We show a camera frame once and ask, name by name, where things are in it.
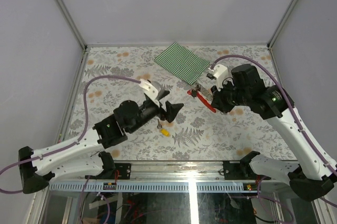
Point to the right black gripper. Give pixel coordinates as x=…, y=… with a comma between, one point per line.
x=218, y=101

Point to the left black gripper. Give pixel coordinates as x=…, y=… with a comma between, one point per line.
x=172, y=111

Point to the key with yellow tag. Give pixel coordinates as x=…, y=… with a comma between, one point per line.
x=162, y=130

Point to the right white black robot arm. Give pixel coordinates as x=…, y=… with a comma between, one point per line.
x=276, y=108

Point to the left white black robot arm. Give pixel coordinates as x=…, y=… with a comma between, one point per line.
x=87, y=156

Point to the green striped folded cloth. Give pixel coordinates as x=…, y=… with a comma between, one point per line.
x=182, y=63

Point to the floral table mat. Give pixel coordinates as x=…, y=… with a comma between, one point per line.
x=197, y=134

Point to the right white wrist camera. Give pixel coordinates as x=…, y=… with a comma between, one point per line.
x=219, y=73

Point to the aluminium mounting rail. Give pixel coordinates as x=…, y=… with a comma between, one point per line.
x=168, y=170

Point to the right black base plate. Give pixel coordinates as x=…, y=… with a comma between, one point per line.
x=231, y=170

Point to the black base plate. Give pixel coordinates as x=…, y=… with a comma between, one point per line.
x=231, y=170
x=122, y=171

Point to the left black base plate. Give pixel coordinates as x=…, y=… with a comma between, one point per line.
x=122, y=171

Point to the blue slotted cable duct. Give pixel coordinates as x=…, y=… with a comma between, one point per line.
x=124, y=186

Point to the aluminium frame profiles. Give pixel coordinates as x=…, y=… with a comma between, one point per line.
x=208, y=28

